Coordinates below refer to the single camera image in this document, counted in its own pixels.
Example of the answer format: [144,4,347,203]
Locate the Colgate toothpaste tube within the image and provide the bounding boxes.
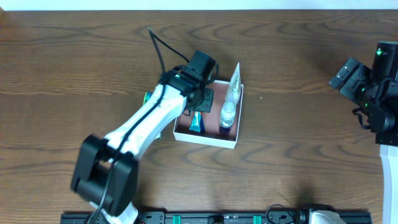
[189,111,202,133]

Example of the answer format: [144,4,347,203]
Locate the clear blue foam bottle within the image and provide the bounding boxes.
[220,100,236,135]

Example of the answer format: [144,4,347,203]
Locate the green white toothbrush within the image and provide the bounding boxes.
[143,92,152,104]

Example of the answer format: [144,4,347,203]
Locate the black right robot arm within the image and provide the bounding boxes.
[329,41,397,146]

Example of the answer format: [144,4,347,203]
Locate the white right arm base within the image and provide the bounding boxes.
[295,203,343,224]

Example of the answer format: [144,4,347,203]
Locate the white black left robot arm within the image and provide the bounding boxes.
[71,72,214,223]

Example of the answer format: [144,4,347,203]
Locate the white cardboard box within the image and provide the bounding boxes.
[173,80,244,149]

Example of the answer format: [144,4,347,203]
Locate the white post at right edge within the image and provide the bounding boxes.
[380,145,398,224]

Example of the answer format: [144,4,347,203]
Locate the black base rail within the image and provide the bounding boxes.
[60,210,373,224]

